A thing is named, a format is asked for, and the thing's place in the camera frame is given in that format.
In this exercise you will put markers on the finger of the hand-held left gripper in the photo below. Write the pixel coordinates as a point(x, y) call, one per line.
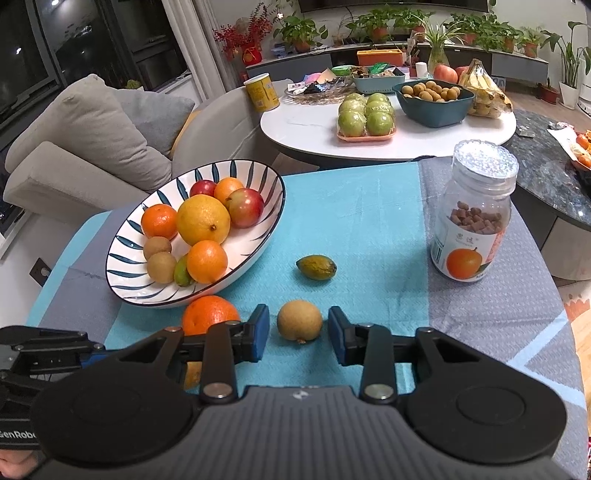
point(104, 357)

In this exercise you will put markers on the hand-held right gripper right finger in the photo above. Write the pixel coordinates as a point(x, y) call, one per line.
point(336, 337)

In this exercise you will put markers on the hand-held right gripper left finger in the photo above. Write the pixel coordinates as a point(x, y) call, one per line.
point(261, 332)

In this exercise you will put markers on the large brown longan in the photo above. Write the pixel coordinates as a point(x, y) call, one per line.
point(299, 321)

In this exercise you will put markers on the large dimpled orange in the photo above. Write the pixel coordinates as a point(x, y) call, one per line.
point(207, 314)

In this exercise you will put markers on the white plate with blue stripes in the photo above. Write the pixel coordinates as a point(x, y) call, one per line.
point(251, 249)

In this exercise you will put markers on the smooth orange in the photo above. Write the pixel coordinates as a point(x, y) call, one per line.
point(206, 261)
point(226, 187)

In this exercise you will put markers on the brown kiwi fruit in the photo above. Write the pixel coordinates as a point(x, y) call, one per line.
point(161, 267)

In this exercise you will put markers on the small brown kiwi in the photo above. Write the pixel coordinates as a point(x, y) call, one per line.
point(156, 247)

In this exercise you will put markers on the red apple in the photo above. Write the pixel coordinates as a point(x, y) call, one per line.
point(247, 208)
point(203, 188)

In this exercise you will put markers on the large yellow orange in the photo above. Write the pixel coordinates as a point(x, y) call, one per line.
point(203, 221)

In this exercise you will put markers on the person's left hand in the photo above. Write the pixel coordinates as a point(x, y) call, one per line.
point(14, 464)

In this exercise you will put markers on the green olive fruit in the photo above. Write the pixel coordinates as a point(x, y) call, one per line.
point(316, 266)

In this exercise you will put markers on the small green fruit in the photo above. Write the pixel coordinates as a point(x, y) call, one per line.
point(182, 275)

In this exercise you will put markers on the small tangerine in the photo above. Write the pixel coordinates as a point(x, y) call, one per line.
point(159, 221)

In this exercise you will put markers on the beige sofa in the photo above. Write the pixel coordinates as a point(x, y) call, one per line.
point(60, 184)

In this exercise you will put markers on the clear jar with orange label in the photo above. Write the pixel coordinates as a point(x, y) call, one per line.
point(475, 217)

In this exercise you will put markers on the white round chair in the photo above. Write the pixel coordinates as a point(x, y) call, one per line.
point(221, 129)

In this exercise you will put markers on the white round table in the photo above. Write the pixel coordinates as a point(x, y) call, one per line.
point(304, 124)

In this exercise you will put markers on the yellow cushion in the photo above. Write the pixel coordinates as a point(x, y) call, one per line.
point(187, 129)

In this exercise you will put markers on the tray of green apples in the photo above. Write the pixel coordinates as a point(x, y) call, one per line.
point(367, 117)

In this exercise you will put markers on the beige cushion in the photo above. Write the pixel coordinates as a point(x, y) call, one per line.
point(87, 124)

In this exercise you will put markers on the yellow can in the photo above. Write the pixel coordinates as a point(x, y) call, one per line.
point(262, 94)

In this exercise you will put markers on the grey cushion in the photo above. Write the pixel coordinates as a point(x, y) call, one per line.
point(157, 115)

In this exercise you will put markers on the glass tray of snacks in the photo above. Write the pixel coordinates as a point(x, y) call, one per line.
point(318, 90)

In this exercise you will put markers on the teal bowl of longans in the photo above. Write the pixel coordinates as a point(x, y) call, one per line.
point(434, 108)

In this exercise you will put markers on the teal basket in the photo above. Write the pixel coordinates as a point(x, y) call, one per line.
point(374, 83)

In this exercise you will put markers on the dark marble table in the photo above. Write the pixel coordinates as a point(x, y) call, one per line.
point(545, 175)

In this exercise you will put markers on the green container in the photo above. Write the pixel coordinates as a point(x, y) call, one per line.
point(342, 70)

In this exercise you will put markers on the white cup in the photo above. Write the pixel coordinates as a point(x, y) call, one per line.
point(421, 69)

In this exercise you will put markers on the orange box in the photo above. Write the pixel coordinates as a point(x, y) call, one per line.
point(381, 58)

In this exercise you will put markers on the red tomato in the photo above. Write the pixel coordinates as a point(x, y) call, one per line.
point(444, 74)

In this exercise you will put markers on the bunch of bananas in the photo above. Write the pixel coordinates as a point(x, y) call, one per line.
point(485, 87)

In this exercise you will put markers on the red flower plant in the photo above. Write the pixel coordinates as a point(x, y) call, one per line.
point(244, 37)

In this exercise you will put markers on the green potted plant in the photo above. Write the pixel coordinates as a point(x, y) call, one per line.
point(415, 23)
point(531, 44)
point(300, 32)
point(505, 36)
point(467, 28)
point(378, 25)

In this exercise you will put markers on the glass vase with plant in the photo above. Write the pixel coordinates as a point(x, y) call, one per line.
point(438, 50)

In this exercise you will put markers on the dark window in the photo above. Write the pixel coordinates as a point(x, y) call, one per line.
point(69, 55)

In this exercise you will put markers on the plate of oranges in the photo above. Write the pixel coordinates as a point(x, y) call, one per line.
point(582, 150)

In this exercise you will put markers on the small plant in red pot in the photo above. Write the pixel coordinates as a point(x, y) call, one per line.
point(549, 93)

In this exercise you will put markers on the grey television cabinet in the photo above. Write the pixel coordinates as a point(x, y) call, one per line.
point(517, 67)

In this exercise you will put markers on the television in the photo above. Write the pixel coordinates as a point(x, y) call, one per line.
point(392, 4)

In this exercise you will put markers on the tall plant in white pot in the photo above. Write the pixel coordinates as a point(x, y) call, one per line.
point(570, 69)

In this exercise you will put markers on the black wall socket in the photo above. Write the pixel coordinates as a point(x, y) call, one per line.
point(40, 272)

